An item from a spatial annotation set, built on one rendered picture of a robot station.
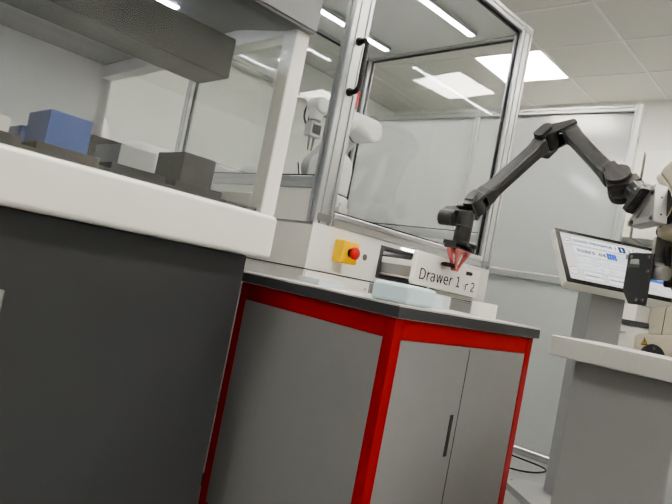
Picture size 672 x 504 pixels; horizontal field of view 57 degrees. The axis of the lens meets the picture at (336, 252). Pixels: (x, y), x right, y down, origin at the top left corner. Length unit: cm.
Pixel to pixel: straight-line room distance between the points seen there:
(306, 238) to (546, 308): 217
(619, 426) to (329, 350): 62
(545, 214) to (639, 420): 268
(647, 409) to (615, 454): 11
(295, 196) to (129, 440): 92
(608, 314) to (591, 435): 165
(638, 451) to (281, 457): 78
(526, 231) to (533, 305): 45
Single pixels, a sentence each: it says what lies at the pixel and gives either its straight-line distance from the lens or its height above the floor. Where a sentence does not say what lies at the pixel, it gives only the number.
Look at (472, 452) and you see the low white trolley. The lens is 169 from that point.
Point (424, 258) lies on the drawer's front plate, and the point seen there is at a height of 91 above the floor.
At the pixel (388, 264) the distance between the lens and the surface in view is 213.
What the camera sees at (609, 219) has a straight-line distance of 377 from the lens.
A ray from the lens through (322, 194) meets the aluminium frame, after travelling 193.
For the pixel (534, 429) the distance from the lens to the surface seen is 385.
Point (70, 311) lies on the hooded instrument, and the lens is 136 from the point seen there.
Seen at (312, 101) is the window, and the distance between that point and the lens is 210.
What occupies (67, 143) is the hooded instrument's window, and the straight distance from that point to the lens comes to 127.
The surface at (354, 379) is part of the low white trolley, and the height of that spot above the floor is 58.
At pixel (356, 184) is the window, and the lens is 206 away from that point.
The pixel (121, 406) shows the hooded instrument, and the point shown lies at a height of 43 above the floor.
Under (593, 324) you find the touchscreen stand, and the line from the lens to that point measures 294.
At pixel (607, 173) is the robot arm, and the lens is 209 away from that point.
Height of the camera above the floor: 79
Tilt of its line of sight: 2 degrees up
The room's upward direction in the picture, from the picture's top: 11 degrees clockwise
